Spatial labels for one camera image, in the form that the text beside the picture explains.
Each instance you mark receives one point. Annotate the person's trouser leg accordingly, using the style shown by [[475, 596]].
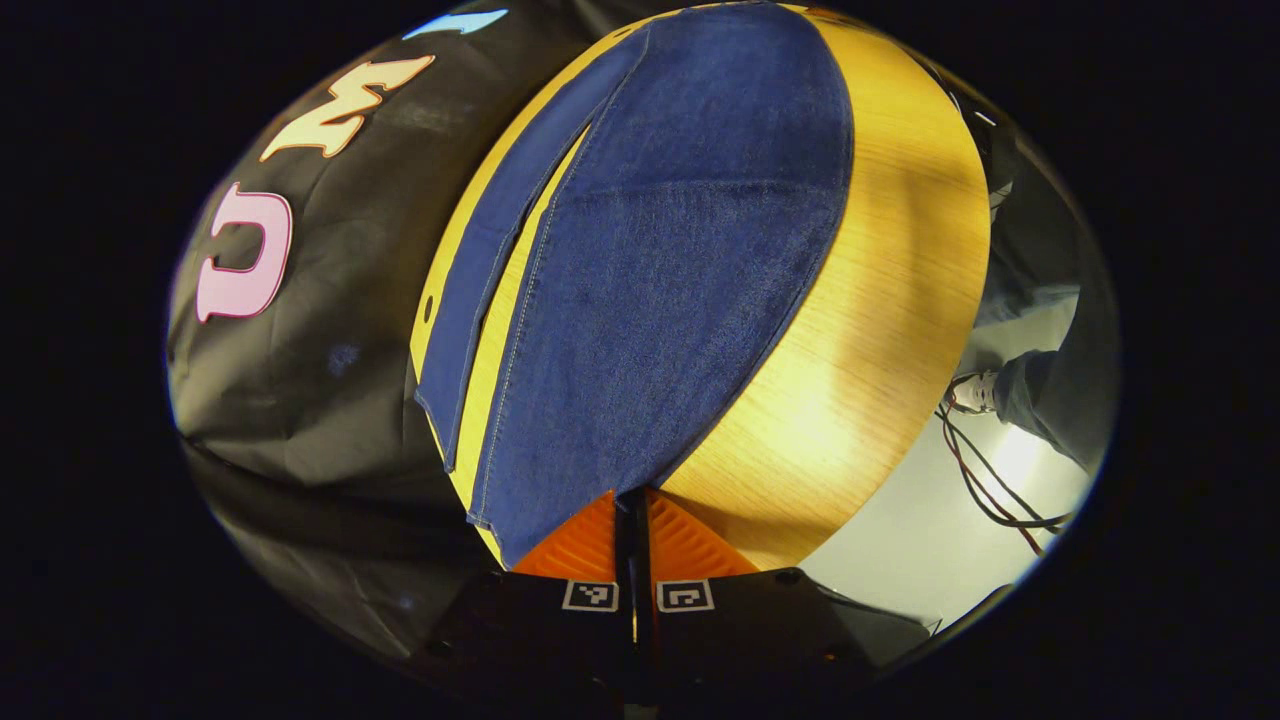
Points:
[[1060, 400]]

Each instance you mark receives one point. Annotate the person's white shoe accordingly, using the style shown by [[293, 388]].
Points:
[[972, 393]]

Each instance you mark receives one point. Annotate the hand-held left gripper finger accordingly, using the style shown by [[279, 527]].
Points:
[[646, 545], [625, 545]]

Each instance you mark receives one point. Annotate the black backdrop cloth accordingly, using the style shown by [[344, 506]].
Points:
[[330, 400]]

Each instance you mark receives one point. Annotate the blue denim jeans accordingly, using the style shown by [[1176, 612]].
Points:
[[680, 300]]

